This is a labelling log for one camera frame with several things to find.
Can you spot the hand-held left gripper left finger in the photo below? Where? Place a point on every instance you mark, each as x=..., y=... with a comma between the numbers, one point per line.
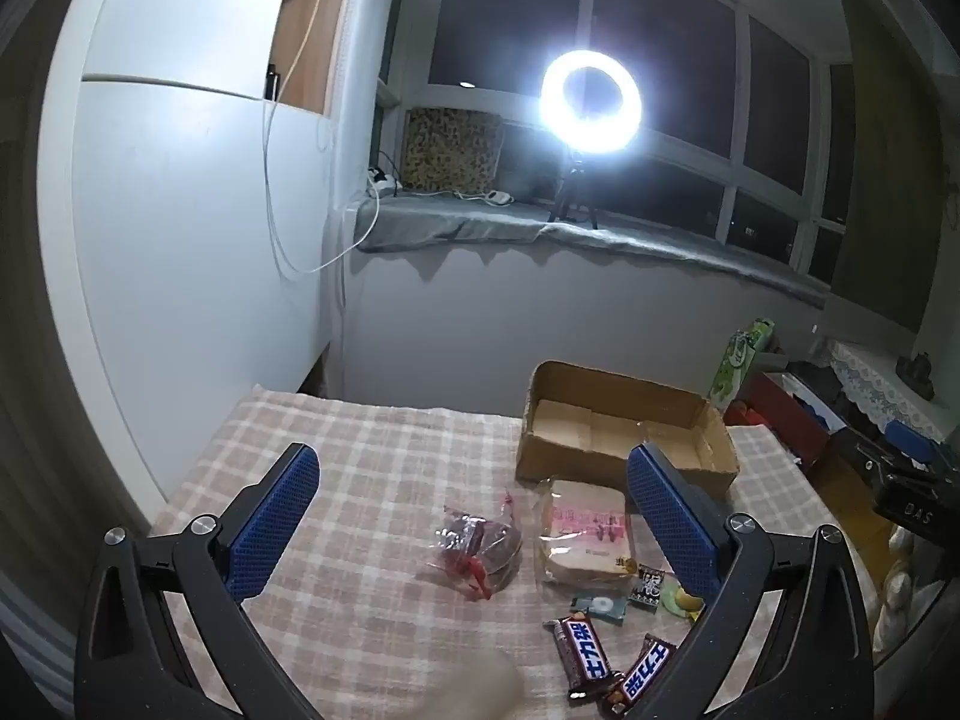
x=274, y=517

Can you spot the dark ornament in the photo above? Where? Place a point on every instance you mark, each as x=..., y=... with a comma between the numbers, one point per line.
x=915, y=371

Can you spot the white framed window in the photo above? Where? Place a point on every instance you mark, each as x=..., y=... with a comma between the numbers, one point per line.
x=675, y=52

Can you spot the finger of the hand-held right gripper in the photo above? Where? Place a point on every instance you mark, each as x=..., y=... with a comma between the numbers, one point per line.
x=907, y=439

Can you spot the grey windowsill blanket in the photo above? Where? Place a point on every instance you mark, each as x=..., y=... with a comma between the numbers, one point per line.
x=465, y=221

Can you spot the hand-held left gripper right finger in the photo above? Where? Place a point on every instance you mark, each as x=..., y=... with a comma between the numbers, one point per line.
x=667, y=517

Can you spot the white lace cloth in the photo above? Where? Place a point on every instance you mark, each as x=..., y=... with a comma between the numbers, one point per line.
x=870, y=382

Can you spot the black patterned snack packet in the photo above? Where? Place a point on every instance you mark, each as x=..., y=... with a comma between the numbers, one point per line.
x=646, y=585

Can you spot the green carton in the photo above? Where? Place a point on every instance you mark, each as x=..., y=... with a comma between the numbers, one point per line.
x=731, y=367

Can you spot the red storage box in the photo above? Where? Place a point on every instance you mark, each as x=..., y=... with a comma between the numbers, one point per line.
x=780, y=412

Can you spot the plaid blanket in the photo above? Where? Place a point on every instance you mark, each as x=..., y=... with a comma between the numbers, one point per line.
x=360, y=465

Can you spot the clear bag of red candies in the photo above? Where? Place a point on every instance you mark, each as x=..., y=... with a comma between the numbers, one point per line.
x=480, y=540

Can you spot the yellow candy packet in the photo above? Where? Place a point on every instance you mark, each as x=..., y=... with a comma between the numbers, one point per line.
x=679, y=600

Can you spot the cardboard box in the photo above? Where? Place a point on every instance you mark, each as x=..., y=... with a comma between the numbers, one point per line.
x=600, y=427

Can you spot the cream cloth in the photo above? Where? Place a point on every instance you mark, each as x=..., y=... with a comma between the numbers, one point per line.
x=896, y=592

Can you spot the leopard print cushion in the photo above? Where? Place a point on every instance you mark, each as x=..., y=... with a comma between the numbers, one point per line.
x=450, y=150

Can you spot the small black device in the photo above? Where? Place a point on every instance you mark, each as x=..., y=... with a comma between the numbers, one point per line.
x=272, y=82

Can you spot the white power adapter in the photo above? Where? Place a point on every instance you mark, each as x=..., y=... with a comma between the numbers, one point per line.
x=499, y=197

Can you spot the white power strip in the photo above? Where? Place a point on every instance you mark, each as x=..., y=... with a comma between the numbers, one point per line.
x=379, y=181

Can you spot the dark cloth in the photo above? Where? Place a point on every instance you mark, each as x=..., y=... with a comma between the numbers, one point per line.
x=814, y=386

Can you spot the clear bread packet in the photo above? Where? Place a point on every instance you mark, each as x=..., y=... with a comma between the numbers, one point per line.
x=585, y=532

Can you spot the green candy packet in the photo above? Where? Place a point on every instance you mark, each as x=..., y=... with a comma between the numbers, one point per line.
x=600, y=606

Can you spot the white wardrobe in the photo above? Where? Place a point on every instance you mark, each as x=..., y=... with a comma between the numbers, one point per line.
x=187, y=240

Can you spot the olive curtain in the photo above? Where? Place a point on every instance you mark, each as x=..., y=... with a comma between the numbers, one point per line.
x=885, y=165

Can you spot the brown chocolate bar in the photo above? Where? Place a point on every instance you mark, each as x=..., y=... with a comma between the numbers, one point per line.
x=637, y=679
x=583, y=652

